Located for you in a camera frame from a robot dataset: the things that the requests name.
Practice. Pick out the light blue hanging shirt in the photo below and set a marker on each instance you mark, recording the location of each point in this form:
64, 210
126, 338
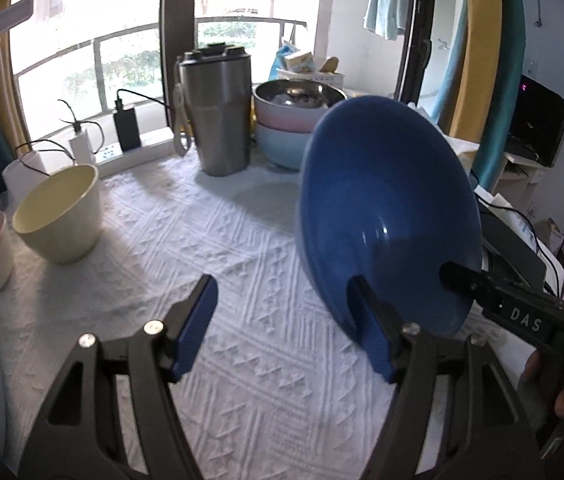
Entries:
387, 0

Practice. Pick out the stainless steel bowl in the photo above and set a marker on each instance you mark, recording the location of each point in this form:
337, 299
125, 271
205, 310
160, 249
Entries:
282, 92

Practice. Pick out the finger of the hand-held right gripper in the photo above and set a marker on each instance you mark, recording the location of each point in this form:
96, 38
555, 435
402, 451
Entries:
462, 280

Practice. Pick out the white power strip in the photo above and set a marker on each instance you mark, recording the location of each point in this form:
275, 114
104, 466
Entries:
154, 138

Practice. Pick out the light blue bowl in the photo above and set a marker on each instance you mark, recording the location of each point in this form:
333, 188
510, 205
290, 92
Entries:
282, 145

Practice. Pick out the stainless steel tumbler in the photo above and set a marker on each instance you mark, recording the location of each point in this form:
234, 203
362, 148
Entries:
216, 120

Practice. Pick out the dark blue bowl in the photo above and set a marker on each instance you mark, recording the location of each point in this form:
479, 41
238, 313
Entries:
387, 185

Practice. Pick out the black sliding door frame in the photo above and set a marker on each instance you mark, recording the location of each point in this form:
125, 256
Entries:
419, 50

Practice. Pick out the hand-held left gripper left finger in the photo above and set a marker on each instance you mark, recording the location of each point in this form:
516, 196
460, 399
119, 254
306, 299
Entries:
194, 330

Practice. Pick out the black monitor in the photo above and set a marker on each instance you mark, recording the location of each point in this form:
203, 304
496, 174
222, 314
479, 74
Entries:
542, 120

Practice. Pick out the white charger plug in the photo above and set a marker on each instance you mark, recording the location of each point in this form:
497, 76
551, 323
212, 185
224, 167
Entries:
80, 147

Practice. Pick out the white side shelf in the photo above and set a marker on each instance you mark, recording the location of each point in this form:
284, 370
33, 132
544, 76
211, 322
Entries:
519, 180

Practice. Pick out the white textured tablecloth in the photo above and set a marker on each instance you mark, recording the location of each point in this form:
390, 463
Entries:
242, 270

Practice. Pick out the white basket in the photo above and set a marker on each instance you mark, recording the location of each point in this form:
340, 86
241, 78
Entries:
312, 77

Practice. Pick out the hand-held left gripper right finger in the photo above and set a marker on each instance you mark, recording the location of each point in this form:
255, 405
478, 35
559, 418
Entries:
374, 345

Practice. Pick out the small snack box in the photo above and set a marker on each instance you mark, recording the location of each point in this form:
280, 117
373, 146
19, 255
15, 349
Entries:
301, 62

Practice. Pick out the black window post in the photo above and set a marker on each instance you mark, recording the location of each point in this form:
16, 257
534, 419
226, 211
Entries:
176, 10

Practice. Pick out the balcony railing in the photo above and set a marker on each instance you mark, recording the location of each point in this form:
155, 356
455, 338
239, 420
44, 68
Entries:
111, 35

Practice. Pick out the tan rounded snack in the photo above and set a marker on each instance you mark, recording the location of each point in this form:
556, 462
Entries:
329, 64

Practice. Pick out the blue snack bag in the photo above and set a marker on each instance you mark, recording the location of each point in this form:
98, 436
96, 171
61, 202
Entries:
284, 57

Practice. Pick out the black charger brick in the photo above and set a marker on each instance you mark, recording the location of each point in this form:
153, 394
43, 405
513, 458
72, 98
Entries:
127, 127

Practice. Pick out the white cup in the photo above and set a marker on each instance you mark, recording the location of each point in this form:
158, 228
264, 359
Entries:
21, 172

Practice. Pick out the cream bowl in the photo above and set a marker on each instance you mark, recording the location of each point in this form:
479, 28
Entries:
61, 230

